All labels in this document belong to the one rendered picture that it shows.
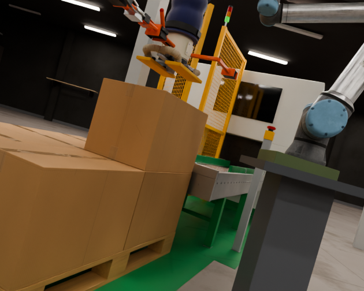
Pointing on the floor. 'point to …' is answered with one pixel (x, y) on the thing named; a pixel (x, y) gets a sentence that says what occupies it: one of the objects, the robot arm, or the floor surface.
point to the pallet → (103, 268)
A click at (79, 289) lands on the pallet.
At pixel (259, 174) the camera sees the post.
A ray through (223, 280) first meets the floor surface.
